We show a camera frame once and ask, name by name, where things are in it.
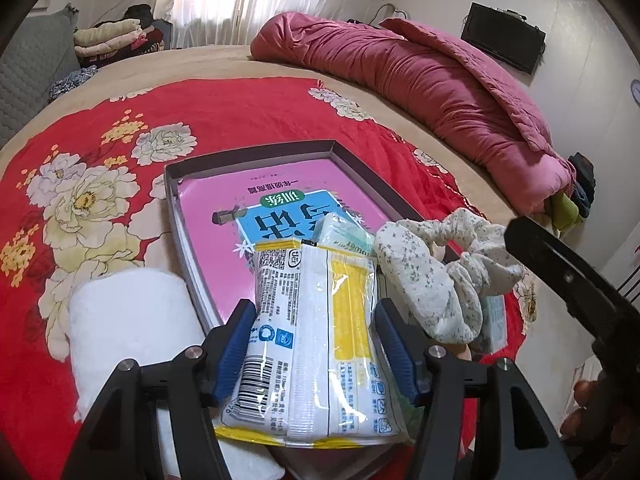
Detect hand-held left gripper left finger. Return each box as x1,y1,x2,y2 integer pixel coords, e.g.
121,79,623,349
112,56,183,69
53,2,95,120
60,299,258,480

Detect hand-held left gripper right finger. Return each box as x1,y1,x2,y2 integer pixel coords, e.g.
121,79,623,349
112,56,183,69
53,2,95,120
374,298,576,480

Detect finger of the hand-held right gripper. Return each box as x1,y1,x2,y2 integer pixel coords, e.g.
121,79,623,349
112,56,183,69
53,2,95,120
504,216,626,338

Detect yellow and white packet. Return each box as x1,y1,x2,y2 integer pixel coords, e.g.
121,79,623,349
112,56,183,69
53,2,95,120
212,237,408,448

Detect white floral scrunchie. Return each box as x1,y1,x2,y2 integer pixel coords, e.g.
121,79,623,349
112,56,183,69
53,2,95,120
374,208,526,345

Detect white toilet paper roll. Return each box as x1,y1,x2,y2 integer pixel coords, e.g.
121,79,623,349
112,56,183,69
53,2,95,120
68,267,286,480

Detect dark cardboard box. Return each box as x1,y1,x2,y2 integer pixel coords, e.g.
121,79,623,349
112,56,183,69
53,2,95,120
164,139,501,480

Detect person's right hand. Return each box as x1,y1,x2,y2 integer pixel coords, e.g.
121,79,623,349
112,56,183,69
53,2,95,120
559,379,603,438

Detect green cloth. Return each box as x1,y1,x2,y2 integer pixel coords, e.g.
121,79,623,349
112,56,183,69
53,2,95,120
547,192,584,231

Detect dark clothes pile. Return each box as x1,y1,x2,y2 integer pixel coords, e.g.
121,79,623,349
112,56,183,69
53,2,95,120
567,152,596,221

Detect pink printed book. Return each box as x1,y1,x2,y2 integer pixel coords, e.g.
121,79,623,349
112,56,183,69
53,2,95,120
172,155,401,321

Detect black flat television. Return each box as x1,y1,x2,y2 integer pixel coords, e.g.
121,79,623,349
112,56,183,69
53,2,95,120
460,2,547,75

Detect red floral blanket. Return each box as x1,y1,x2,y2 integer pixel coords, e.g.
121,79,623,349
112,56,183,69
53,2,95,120
0,77,538,480

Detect pink quilt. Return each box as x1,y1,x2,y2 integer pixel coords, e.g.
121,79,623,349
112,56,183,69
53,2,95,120
250,11,576,216

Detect beige bed sheet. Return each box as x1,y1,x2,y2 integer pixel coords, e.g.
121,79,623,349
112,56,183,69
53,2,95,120
0,44,576,271

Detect blue patterned cloth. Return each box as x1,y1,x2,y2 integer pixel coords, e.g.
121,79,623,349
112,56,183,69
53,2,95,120
48,67,96,101

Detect dark patterned folded clothes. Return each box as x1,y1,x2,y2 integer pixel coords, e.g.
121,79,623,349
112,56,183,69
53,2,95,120
80,20,173,66

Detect pink folded blanket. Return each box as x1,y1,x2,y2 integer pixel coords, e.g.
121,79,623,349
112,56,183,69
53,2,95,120
75,30,149,56

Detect grey quilted headboard cover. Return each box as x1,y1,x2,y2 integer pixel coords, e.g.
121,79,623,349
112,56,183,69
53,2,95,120
0,4,83,148

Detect black garment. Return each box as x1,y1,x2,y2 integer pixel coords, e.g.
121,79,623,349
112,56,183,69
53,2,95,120
125,4,154,26

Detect white sheer curtain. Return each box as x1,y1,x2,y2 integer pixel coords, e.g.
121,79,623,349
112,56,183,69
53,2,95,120
155,0,386,51

